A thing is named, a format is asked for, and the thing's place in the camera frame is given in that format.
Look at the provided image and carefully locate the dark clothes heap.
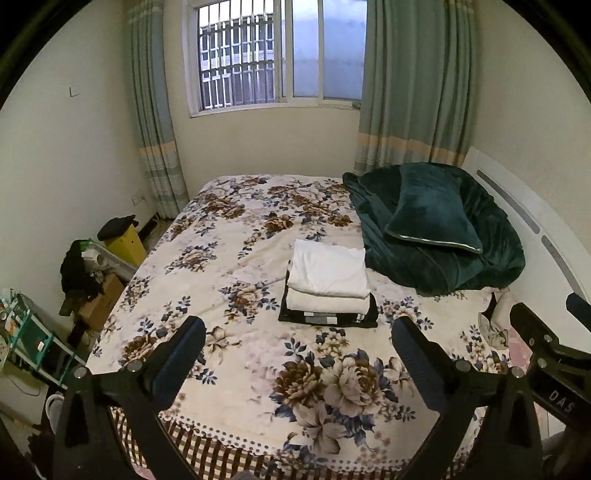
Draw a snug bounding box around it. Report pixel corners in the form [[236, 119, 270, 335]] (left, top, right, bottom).
[[59, 239, 105, 303]]

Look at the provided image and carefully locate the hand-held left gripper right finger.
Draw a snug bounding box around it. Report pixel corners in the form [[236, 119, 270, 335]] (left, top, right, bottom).
[[392, 315, 544, 480]]

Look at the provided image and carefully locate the white bed headboard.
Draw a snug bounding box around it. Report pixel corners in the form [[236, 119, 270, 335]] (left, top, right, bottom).
[[462, 147, 591, 324]]

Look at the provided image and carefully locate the floral bed blanket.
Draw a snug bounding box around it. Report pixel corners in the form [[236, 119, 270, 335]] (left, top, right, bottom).
[[85, 173, 514, 480]]

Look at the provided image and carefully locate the barred window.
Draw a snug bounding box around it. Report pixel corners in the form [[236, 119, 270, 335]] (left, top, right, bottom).
[[187, 0, 370, 119]]

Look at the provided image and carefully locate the black hat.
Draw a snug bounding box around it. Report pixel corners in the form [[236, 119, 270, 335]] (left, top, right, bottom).
[[96, 214, 140, 241]]

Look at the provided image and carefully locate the green storage rack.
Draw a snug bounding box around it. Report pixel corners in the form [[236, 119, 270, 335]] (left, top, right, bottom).
[[0, 287, 75, 389]]

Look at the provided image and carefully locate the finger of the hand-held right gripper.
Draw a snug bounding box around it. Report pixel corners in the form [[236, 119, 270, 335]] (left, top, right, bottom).
[[509, 302, 575, 370], [565, 292, 591, 320]]

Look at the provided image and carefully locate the dark green plush pillow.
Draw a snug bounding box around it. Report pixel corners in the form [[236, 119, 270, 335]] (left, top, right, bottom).
[[384, 164, 484, 255]]

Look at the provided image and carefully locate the dark green plush blanket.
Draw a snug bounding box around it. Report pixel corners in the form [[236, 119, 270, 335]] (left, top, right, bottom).
[[342, 162, 526, 297]]

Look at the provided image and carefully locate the yellow box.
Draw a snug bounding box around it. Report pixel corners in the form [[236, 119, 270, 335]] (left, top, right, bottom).
[[103, 222, 147, 268]]

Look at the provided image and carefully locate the green curtain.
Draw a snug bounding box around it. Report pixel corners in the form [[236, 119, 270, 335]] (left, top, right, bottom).
[[353, 0, 479, 175], [126, 0, 190, 220]]

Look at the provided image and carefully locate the cardboard box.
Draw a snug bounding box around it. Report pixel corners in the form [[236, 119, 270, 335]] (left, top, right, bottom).
[[78, 274, 126, 331]]

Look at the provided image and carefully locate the beige crumpled garment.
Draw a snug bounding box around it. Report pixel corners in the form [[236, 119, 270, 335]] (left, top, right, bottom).
[[479, 290, 517, 354]]

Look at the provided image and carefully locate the folded black garment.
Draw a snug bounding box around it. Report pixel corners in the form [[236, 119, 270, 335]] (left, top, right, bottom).
[[278, 271, 378, 329]]

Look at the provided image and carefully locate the white t-shirt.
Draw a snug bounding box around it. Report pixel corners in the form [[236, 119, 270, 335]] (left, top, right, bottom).
[[294, 239, 371, 297]]

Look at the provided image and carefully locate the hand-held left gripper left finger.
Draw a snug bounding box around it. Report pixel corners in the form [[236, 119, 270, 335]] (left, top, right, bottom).
[[54, 315, 207, 480]]

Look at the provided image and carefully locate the white plastic tube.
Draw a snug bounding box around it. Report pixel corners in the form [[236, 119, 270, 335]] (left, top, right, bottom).
[[89, 244, 137, 280]]

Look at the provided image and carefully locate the folded cream white garment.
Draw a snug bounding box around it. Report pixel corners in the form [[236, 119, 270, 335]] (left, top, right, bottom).
[[285, 284, 371, 313]]

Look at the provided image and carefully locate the pink checked bed sheet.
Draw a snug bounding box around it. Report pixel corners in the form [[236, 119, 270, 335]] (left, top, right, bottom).
[[505, 323, 533, 371]]

